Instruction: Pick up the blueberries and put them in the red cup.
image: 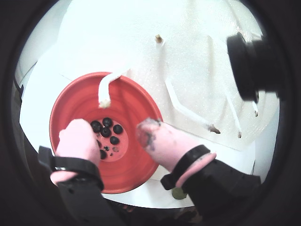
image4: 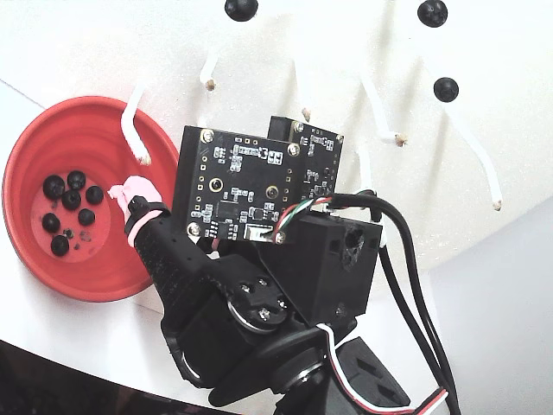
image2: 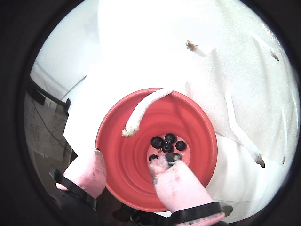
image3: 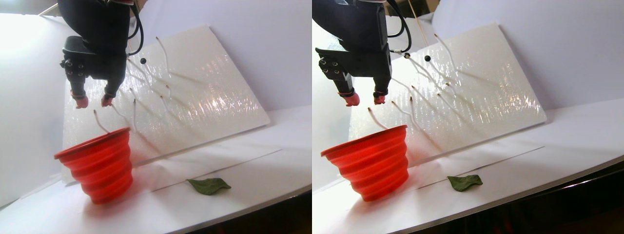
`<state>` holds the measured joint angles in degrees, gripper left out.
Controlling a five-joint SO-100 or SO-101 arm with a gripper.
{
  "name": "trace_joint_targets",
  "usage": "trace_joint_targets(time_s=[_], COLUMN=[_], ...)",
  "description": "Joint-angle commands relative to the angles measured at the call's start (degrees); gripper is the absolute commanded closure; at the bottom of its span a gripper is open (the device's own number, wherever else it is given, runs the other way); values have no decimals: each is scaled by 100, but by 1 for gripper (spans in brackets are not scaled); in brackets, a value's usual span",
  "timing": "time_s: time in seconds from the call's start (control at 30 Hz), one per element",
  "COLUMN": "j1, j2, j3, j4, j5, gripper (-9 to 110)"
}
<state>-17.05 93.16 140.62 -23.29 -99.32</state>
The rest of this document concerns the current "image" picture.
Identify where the stained pink-tipped gripper finger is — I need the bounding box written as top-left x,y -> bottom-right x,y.
136,118 -> 262,226

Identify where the pink-tipped black gripper finger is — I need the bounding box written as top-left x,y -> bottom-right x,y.
38,118 -> 123,226

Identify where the red collapsible silicone cup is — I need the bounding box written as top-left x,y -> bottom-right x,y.
48,72 -> 163,194

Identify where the white pipe cleaner stem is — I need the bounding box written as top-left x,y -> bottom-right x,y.
251,100 -> 259,118
98,69 -> 131,109
165,80 -> 221,134

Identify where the green leaf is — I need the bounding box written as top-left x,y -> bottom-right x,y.
171,187 -> 189,200

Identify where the white foam board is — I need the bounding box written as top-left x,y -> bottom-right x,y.
57,0 -> 280,151

